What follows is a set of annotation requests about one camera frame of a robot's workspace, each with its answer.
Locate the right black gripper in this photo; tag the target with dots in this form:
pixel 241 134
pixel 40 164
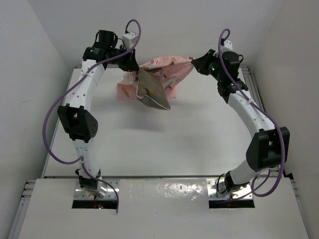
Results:
pixel 206 63

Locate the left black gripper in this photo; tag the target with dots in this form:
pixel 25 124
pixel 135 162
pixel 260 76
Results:
pixel 130 64

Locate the pink cartoon pillowcase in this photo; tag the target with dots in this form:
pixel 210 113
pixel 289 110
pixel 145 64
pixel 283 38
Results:
pixel 169 71

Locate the grey pillow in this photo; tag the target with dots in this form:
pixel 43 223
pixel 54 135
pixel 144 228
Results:
pixel 150 91

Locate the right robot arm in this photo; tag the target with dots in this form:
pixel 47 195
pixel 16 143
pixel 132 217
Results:
pixel 236 178

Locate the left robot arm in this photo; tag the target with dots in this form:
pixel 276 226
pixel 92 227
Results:
pixel 75 116

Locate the white front cover board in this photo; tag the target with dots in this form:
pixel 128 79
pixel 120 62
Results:
pixel 159 209

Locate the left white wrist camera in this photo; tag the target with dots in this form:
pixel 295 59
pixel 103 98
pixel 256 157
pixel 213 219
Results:
pixel 129 39

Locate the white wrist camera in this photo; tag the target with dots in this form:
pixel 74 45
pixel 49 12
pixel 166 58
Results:
pixel 226 45
pixel 129 39

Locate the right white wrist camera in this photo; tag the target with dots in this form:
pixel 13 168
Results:
pixel 226 45

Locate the right aluminium frame rail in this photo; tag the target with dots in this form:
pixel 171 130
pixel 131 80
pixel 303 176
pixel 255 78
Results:
pixel 259 99

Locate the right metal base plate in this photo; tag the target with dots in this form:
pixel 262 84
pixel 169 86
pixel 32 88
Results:
pixel 217 191

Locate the metal base plate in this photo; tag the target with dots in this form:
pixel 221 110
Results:
pixel 217 191
pixel 103 193

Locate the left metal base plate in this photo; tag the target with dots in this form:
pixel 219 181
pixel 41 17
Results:
pixel 103 193

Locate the left aluminium frame rail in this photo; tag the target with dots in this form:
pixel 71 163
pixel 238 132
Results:
pixel 22 209

